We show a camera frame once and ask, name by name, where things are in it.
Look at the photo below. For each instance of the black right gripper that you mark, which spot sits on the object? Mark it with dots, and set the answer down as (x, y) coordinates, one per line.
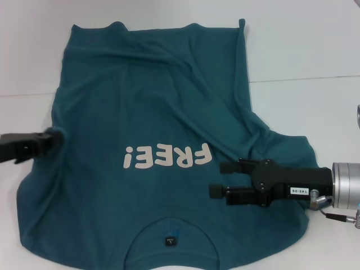
(289, 182)

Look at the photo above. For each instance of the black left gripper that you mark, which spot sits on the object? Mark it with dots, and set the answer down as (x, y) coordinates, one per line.
(19, 146)

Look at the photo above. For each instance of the teal FREE print T-shirt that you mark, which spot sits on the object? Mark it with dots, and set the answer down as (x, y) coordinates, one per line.
(157, 107)

